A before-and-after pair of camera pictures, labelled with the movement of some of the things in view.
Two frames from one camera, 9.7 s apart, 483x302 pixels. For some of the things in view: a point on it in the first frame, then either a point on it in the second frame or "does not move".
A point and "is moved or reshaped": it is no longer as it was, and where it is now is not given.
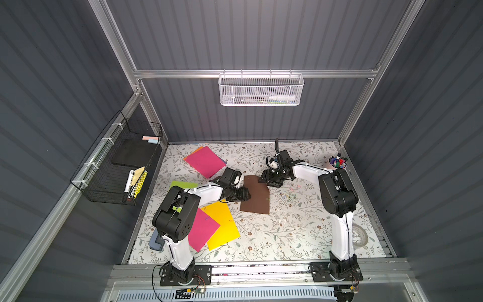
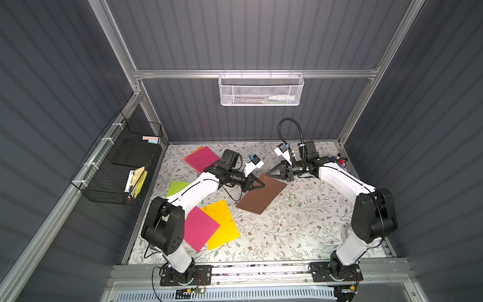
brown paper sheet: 259,201 is moved or reshaped
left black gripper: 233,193 → 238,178
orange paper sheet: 194,151 does not move
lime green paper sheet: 184,185 does not move
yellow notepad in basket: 137,180 does not move
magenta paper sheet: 206,162 does not move
